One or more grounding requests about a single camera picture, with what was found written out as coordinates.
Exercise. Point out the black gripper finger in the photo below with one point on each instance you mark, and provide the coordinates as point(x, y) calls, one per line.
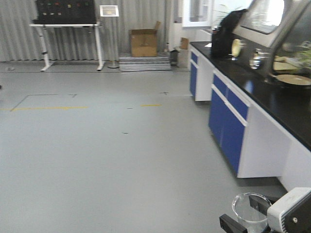
point(262, 204)
point(229, 225)

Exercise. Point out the brown cardboard box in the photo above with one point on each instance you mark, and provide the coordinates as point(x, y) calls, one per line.
point(144, 41)

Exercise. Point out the black panel on desk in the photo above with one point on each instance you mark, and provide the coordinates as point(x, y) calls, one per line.
point(65, 12)

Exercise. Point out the clear glass beaker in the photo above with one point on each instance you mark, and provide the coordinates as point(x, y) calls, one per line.
point(251, 219)

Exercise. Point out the round beige plate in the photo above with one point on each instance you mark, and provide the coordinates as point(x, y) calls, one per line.
point(294, 81)

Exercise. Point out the small trash bin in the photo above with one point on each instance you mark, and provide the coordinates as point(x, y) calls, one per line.
point(179, 57)

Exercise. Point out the sign on floor stand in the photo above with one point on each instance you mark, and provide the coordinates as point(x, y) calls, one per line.
point(109, 12)

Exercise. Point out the blue white lab cabinet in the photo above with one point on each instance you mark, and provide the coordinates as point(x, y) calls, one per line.
point(263, 129)

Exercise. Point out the metal grating platform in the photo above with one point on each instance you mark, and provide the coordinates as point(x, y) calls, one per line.
point(160, 62)

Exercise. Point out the black bag on counter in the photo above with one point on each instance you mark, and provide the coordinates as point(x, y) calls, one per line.
point(222, 36)

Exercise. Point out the white standing desk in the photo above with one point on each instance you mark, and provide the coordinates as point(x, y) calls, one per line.
point(70, 39)

